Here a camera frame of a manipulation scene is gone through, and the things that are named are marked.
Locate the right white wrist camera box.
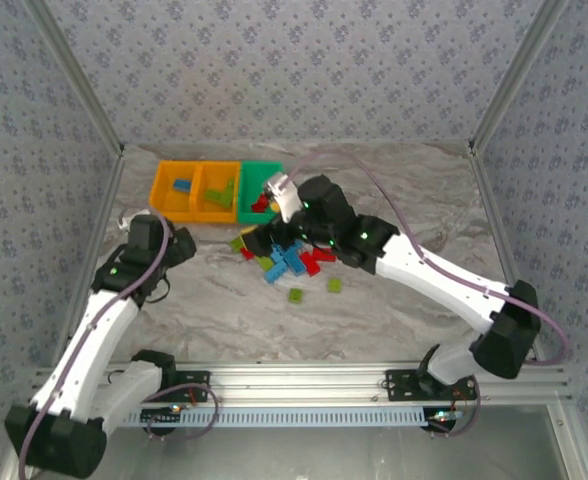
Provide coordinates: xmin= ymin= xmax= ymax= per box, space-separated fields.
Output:
xmin=261 ymin=171 xmax=300 ymax=224

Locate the aluminium frame post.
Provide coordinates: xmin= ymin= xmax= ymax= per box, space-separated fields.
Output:
xmin=22 ymin=0 xmax=126 ymax=154
xmin=467 ymin=0 xmax=573 ymax=157

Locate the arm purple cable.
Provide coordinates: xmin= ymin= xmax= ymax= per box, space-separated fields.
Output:
xmin=283 ymin=152 xmax=573 ymax=439
xmin=17 ymin=212 xmax=221 ymax=480

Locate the aluminium lower frame rail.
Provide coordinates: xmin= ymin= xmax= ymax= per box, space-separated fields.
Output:
xmin=547 ymin=404 xmax=588 ymax=480

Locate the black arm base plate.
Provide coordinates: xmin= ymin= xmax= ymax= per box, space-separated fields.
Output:
xmin=163 ymin=370 xmax=211 ymax=403
xmin=385 ymin=369 xmax=477 ymax=402

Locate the black adapter board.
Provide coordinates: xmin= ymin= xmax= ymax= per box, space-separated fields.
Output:
xmin=140 ymin=407 xmax=183 ymax=425
xmin=426 ymin=408 xmax=468 ymax=432

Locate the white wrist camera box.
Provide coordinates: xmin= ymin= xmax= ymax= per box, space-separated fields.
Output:
xmin=261 ymin=171 xmax=300 ymax=224
xmin=116 ymin=212 xmax=150 ymax=231

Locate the green plastic bin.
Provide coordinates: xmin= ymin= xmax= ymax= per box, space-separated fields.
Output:
xmin=235 ymin=160 xmax=284 ymax=225

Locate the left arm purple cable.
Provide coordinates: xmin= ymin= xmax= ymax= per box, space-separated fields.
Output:
xmin=17 ymin=212 xmax=221 ymax=480

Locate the slotted grey cable duct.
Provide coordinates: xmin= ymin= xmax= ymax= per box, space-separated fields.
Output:
xmin=118 ymin=406 xmax=431 ymax=429

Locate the aluminium front frame beam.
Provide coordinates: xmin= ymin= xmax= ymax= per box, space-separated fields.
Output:
xmin=27 ymin=363 xmax=574 ymax=405

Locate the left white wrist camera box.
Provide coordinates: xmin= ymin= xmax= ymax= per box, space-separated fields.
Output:
xmin=116 ymin=212 xmax=150 ymax=231

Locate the orange plastic bin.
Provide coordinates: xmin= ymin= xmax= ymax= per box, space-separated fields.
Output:
xmin=189 ymin=160 xmax=240 ymax=225
xmin=148 ymin=159 xmax=203 ymax=224

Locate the aluminium side rail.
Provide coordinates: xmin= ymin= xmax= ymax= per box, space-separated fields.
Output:
xmin=51 ymin=147 xmax=126 ymax=369
xmin=468 ymin=149 xmax=549 ymax=365

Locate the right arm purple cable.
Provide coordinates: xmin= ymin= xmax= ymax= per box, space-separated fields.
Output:
xmin=283 ymin=152 xmax=573 ymax=439

